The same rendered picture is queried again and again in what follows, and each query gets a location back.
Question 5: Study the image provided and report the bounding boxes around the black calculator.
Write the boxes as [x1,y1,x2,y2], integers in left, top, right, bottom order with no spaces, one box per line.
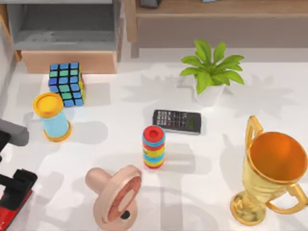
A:
[152,109,203,136]

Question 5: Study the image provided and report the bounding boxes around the stack of coloured rings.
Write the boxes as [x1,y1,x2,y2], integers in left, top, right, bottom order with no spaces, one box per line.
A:
[141,125,167,170]

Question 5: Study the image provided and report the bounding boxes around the green plant in white pot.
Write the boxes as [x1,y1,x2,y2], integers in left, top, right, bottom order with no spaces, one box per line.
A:
[179,38,246,107]

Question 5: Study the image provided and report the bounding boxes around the multicoloured puzzle cube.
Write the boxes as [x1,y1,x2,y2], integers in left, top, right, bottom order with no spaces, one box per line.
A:
[48,61,86,107]

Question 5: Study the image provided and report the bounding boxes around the yellow and blue canister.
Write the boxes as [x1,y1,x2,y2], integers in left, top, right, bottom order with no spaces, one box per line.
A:
[32,92,72,143]

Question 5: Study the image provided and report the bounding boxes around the pale wooden drawer front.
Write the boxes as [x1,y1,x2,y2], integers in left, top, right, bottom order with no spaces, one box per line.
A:
[21,50,118,74]

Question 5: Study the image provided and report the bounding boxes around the wooden open shelf unit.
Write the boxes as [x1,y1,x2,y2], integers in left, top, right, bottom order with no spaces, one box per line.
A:
[124,0,308,59]

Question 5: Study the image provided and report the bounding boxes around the dark box on shelf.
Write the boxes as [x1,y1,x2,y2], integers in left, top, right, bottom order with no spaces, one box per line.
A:
[140,0,160,9]

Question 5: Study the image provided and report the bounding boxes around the gold trophy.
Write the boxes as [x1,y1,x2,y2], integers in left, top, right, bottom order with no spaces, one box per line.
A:
[230,115,308,227]

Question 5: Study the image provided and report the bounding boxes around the grey rounded box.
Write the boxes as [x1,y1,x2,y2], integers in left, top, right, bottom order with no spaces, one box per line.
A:
[0,118,30,147]

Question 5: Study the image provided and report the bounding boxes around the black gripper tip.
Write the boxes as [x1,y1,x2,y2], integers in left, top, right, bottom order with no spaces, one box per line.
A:
[0,130,12,163]

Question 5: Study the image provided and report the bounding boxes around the red and black stapler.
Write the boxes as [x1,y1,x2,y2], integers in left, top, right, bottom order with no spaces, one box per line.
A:
[0,168,39,230]

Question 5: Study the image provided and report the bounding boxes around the wooden cabinet frame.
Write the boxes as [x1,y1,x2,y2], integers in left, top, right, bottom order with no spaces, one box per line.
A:
[0,4,23,63]

